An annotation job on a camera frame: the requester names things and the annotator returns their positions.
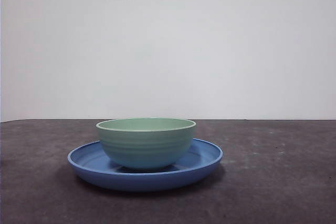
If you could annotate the blue round plate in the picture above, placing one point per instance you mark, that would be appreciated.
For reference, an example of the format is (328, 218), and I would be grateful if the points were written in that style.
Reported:
(144, 182)

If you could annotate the green ribbed bowl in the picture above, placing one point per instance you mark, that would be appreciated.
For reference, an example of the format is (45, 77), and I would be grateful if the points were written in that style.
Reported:
(147, 150)

